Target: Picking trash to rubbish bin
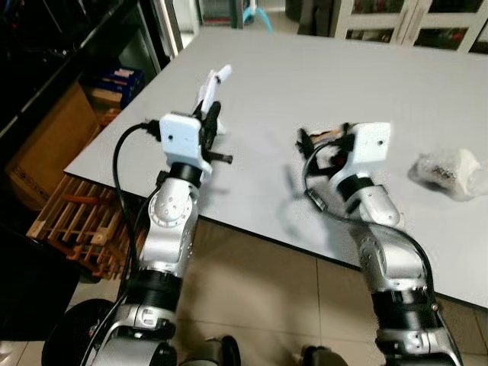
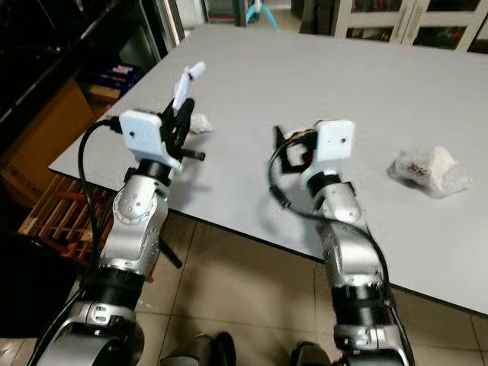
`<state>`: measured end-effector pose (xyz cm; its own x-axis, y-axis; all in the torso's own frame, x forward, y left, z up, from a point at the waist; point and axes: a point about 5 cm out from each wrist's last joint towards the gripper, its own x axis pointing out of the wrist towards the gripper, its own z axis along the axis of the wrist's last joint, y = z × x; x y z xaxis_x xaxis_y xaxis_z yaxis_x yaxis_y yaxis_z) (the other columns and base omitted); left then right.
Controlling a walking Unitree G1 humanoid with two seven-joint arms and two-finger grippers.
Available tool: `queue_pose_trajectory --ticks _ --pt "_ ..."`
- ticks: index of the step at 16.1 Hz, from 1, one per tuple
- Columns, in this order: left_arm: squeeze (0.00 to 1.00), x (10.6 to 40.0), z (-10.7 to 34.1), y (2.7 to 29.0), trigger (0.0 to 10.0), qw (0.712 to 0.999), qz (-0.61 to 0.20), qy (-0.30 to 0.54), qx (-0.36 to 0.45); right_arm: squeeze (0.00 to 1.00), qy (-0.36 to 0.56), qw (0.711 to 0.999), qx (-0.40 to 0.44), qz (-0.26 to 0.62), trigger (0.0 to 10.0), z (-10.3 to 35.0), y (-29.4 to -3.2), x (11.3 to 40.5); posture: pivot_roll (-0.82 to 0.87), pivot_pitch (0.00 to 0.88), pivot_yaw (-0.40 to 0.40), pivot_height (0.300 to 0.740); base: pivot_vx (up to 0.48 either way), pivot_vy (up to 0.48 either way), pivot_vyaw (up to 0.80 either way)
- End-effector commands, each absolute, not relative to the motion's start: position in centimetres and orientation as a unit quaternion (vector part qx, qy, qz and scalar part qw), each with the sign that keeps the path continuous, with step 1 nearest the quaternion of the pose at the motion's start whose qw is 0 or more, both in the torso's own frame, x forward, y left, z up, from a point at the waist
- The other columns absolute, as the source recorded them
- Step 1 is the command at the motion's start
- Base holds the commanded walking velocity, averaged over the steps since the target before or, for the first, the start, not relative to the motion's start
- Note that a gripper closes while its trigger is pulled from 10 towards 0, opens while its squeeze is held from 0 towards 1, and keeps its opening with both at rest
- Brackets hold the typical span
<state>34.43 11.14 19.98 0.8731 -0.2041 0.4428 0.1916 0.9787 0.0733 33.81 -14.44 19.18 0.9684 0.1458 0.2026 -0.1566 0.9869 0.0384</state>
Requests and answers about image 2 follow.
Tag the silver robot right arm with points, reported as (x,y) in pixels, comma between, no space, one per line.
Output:
(354,259)

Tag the wooden slatted rack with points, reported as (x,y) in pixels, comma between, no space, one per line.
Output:
(65,217)

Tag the brown cardboard box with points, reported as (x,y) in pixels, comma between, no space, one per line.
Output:
(38,141)

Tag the blue printed box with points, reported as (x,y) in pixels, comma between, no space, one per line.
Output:
(114,78)

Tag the small white crumpled paper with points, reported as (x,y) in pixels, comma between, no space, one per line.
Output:
(202,123)

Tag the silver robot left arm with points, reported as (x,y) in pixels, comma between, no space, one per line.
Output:
(141,221)

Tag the black robot left leg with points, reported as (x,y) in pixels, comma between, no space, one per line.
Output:
(198,351)

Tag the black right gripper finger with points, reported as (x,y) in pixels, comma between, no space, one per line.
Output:
(284,136)
(291,158)

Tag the white table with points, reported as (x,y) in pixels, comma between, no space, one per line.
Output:
(313,84)

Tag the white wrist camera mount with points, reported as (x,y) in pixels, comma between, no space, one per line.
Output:
(335,146)
(143,136)

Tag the teal plastic object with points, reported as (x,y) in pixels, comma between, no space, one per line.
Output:
(259,14)

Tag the crumpled clear plastic bag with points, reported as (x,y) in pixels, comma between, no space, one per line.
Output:
(431,169)

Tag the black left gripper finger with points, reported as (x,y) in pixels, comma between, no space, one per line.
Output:
(184,118)
(168,114)

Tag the white glass door cabinet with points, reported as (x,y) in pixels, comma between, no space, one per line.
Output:
(412,21)

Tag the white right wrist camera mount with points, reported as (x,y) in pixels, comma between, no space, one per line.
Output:
(335,146)

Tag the black robot leg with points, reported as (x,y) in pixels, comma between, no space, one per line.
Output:
(309,355)
(198,351)

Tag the brown paper scrap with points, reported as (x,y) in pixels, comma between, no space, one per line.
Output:
(301,130)

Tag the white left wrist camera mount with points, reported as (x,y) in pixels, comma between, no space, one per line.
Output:
(143,136)

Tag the black robot right leg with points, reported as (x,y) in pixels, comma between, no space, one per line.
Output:
(309,355)

